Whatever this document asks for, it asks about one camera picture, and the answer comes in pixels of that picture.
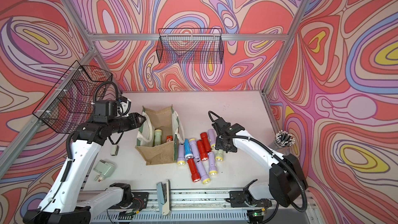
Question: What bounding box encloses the red flashlight middle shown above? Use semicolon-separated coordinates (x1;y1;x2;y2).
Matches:
197;140;208;161

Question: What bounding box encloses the long purple flashlight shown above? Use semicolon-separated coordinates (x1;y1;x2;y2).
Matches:
189;138;211;184

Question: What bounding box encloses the black wire basket left wall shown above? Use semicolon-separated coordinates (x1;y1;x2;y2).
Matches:
32;61;113;134

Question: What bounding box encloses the red flashlight bottom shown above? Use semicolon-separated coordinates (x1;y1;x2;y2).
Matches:
187;158;201;183

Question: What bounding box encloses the purple flashlight far left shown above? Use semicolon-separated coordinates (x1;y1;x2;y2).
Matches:
177;143;186;166

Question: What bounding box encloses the purple flashlight lower right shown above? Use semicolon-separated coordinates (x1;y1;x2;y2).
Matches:
208;151;218;175

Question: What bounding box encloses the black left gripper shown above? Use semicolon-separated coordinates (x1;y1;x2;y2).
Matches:
108;111;147;135

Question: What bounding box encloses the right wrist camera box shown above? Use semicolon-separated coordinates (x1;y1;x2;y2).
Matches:
212;117;231;135

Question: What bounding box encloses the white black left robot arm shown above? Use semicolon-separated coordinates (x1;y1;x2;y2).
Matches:
23;113;146;224

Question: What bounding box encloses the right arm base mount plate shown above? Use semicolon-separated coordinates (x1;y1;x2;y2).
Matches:
225;190;273;209

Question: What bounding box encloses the metal cup of pencils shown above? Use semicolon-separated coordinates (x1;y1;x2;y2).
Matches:
269;130;296;150

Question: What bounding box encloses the blue beige stapler tool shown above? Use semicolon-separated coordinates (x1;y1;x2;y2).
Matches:
157;179;172;216

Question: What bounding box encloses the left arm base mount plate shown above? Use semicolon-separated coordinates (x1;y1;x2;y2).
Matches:
120;192;149;211

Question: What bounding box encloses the black wire basket back wall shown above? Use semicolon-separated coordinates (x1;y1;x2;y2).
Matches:
156;28;224;64

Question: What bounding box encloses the black wire basket wall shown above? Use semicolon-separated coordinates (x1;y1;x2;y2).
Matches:
32;61;113;134
156;28;224;64

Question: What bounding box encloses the red flashlight top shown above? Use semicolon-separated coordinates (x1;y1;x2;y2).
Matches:
200;132;212;152

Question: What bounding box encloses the burlap tote bag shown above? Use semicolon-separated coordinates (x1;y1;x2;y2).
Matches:
135;106;184;166

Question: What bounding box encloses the red flashlight with logo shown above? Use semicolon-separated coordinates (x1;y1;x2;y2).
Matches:
166;135;174;143

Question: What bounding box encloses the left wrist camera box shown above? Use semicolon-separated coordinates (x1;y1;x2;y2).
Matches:
93;100;119;123

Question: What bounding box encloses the light green flashlight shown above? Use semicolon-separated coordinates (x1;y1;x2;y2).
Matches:
154;129;163;146
215;150;224;162

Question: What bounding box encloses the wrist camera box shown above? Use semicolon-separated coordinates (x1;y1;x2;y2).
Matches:
212;117;231;135
93;100;119;123

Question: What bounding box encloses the purple flashlight top right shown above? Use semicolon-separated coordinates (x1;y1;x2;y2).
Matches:
207;129;217;149

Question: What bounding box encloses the light green plug device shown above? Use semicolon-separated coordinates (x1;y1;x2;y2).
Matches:
93;160;116;182

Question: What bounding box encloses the blue flashlight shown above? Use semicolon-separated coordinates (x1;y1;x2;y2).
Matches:
184;139;193;160

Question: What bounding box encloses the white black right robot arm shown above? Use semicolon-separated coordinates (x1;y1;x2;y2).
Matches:
208;111;308;212

